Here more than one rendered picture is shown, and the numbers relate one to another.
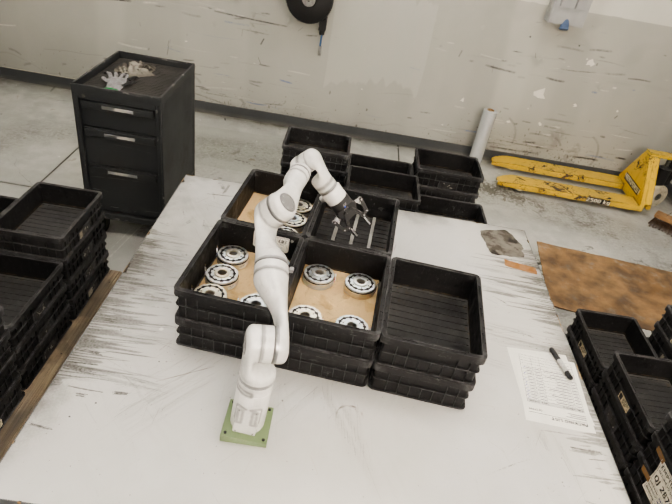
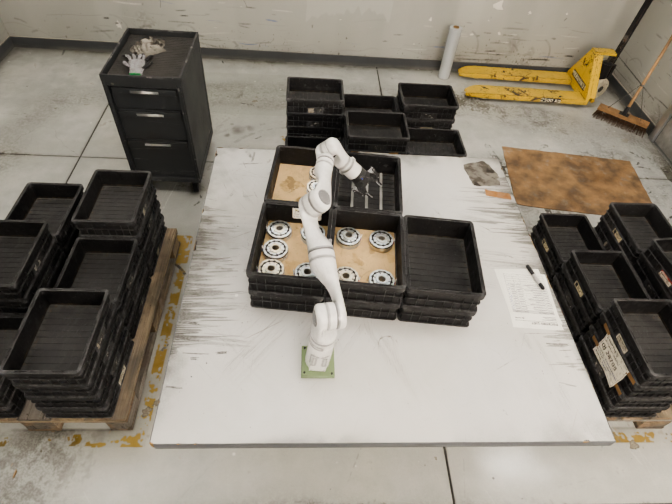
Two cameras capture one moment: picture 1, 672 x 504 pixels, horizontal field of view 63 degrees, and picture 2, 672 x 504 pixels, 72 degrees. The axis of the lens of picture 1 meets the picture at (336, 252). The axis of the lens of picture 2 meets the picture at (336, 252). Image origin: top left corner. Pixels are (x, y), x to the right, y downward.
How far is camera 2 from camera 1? 0.39 m
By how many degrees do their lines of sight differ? 14
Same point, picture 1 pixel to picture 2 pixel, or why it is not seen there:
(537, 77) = not seen: outside the picture
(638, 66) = not seen: outside the picture
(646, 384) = (595, 271)
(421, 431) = (440, 348)
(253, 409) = (323, 357)
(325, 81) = (307, 16)
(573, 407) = (546, 311)
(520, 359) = (505, 278)
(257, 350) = (325, 324)
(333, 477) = (385, 392)
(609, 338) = (565, 232)
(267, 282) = (322, 269)
